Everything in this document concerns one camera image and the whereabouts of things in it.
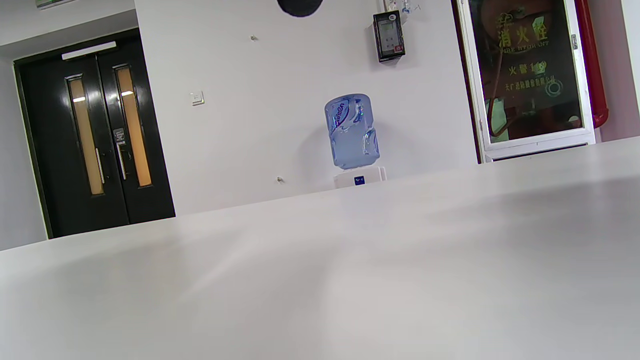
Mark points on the white water dispenser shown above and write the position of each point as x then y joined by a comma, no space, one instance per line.
360,177

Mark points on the white light switch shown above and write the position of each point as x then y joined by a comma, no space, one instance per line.
198,98

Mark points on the red pipe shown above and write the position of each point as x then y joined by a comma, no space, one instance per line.
595,75

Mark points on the framed poster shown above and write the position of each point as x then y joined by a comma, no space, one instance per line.
530,75

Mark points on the black round wall object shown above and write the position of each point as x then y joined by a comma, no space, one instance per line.
300,6

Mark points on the black wall panel device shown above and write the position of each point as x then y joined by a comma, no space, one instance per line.
389,37

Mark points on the black double door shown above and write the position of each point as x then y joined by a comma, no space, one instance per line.
55,160

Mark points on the blue dispenser water bottle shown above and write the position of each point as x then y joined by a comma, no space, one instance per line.
350,135

